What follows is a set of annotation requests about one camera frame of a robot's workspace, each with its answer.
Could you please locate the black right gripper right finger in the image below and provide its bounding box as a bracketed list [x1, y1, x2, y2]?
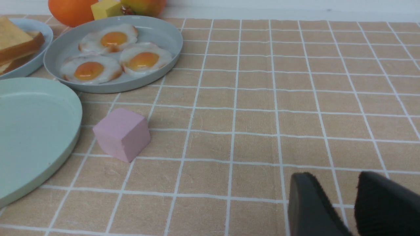
[354, 171, 420, 236]

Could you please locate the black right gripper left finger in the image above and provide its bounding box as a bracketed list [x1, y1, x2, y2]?
[288, 173, 353, 236]

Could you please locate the fried egg toy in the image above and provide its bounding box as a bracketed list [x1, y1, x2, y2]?
[60, 54, 123, 85]
[78, 24, 138, 55]
[119, 42, 173, 78]

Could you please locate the toast slice bottom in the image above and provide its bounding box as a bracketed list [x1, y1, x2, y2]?
[0, 54, 35, 75]

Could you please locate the toast slice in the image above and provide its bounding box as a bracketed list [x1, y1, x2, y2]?
[0, 54, 35, 75]
[0, 16, 45, 65]

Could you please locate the toast slice top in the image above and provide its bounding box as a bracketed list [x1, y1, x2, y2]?
[0, 16, 45, 65]

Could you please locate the pink foam cube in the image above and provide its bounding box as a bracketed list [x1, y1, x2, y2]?
[93, 108, 151, 163]

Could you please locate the grey egg plate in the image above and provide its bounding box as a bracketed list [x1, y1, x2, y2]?
[43, 15, 183, 94]

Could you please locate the red yellow apple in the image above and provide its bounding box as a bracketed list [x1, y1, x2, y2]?
[120, 0, 167, 17]

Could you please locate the fried egg toy back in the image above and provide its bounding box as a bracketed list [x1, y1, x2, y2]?
[78, 24, 138, 55]

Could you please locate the fried egg toy front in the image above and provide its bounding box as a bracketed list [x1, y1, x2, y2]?
[60, 54, 123, 85]

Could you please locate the mint green plate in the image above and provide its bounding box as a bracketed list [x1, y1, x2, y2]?
[0, 77, 83, 207]

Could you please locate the yellow foam cube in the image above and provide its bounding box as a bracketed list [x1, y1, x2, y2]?
[91, 0, 124, 20]

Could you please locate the orange fruit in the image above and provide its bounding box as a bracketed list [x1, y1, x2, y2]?
[48, 0, 99, 28]

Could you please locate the light blue bread plate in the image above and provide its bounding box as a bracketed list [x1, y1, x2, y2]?
[1, 16, 53, 80]

